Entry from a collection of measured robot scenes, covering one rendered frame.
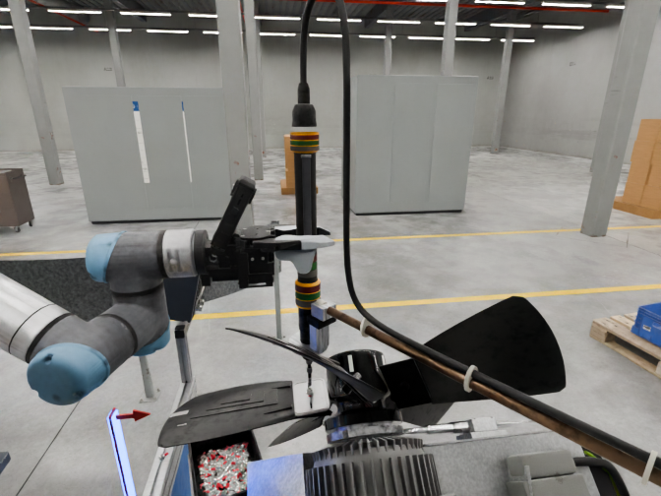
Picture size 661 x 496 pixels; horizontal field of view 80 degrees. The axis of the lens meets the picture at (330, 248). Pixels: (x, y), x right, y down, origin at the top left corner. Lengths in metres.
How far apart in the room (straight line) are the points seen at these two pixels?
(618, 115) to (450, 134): 2.27
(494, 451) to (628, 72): 6.09
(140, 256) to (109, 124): 6.37
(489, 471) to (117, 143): 6.64
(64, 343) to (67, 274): 2.00
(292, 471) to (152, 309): 0.40
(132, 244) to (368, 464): 0.49
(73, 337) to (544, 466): 0.72
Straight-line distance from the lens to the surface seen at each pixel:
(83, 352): 0.58
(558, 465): 0.81
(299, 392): 0.80
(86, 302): 2.62
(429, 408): 1.02
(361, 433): 0.73
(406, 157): 6.91
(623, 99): 6.60
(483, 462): 0.82
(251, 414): 0.77
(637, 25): 6.68
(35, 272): 2.64
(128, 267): 0.65
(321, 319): 0.65
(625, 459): 0.49
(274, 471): 0.88
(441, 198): 7.25
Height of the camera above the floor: 1.69
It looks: 19 degrees down
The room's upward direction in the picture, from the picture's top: straight up
